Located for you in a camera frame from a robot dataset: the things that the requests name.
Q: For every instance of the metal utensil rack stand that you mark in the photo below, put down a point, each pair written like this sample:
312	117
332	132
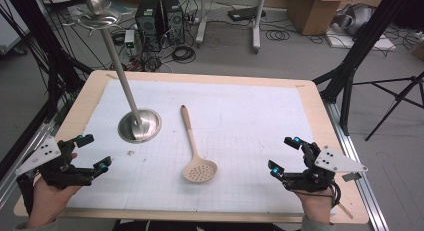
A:
125	84

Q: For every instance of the white cabinet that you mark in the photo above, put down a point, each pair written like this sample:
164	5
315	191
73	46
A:
10	27

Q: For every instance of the white grid mat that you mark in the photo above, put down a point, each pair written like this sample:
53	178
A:
240	124

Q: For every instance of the black computer tower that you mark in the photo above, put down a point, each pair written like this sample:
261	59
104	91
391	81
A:
174	21
148	24

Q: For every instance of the person's right hand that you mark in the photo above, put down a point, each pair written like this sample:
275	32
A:
316	206

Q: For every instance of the white stand leg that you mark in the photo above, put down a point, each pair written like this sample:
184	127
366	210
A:
256	31
201	27

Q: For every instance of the black frame post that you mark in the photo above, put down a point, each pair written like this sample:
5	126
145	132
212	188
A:
363	44

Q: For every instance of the open cardboard box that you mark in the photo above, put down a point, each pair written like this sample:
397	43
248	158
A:
310	14

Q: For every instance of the person's left hand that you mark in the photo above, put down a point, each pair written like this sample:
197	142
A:
46	201

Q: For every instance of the silver vacuum cleaner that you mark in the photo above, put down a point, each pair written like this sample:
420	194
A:
358	19

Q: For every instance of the black tripod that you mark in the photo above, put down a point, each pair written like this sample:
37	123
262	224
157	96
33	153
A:
398	97

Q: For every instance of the beige slotted spoon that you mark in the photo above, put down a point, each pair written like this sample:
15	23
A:
199	171

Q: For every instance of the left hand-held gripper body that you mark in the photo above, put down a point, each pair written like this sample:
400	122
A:
36	156

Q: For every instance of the white foam board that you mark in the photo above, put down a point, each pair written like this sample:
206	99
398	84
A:
340	41

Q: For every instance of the flat black device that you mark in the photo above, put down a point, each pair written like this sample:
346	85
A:
243	13

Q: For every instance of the thin wooden stick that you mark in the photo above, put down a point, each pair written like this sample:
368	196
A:
345	211

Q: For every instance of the small grey device box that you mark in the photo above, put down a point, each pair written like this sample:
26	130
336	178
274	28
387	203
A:
129	38

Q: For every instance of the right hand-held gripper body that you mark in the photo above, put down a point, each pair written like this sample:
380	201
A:
333	161

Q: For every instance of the grey tape piece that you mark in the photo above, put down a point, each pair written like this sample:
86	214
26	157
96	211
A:
351	177

